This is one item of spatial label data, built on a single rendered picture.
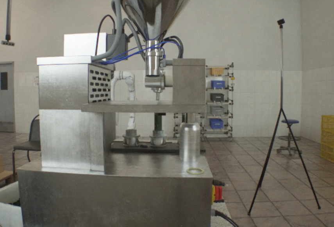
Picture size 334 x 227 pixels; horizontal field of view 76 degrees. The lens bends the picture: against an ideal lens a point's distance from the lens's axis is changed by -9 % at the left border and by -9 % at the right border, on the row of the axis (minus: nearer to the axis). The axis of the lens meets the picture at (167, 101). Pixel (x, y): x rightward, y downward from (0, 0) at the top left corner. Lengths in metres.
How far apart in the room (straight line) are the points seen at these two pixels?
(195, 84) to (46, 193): 0.54
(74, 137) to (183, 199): 0.36
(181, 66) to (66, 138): 0.40
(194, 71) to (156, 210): 0.39
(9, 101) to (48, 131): 7.47
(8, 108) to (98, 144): 7.61
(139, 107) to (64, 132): 0.26
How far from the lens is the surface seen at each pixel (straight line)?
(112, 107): 0.62
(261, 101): 6.74
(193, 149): 0.78
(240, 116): 6.60
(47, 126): 0.78
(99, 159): 0.72
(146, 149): 0.91
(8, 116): 8.29
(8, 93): 8.24
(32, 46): 7.79
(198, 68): 0.60
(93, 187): 0.72
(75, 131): 0.74
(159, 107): 0.60
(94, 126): 0.70
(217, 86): 5.85
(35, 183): 0.80
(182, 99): 0.59
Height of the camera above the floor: 1.26
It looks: 3 degrees down
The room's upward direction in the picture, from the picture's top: straight up
